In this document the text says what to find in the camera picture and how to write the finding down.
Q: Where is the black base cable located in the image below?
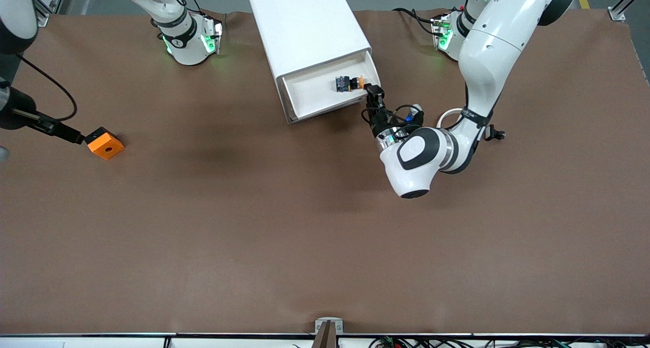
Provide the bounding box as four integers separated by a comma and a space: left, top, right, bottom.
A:
394, 7, 438, 36

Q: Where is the orange black push button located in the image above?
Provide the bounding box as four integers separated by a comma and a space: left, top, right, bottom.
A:
334, 75, 366, 93

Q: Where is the grey metal bracket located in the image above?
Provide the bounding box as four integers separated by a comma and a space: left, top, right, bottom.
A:
315, 318, 344, 334

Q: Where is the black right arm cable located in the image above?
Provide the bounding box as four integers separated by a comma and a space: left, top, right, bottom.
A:
15, 53, 78, 122

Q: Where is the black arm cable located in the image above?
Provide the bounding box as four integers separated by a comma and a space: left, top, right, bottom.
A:
15, 53, 78, 122
362, 104, 425, 128

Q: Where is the white table edge rail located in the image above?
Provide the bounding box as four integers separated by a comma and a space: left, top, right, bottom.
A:
0, 333, 650, 348

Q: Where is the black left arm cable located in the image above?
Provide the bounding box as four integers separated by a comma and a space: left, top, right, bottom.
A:
362, 104, 425, 128

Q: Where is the orange button box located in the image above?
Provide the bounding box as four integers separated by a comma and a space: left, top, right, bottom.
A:
83, 126, 125, 161

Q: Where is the aluminium frame profile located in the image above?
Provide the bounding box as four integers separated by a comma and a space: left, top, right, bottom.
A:
35, 0, 69, 27
608, 0, 650, 21

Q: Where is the cable bundle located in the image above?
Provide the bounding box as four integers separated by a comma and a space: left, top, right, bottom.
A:
370, 336, 633, 348

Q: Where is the white curved plastic ring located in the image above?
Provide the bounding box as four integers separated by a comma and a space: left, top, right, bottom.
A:
437, 108, 465, 130

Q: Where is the brown table cover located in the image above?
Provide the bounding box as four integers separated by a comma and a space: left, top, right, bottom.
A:
0, 9, 650, 336

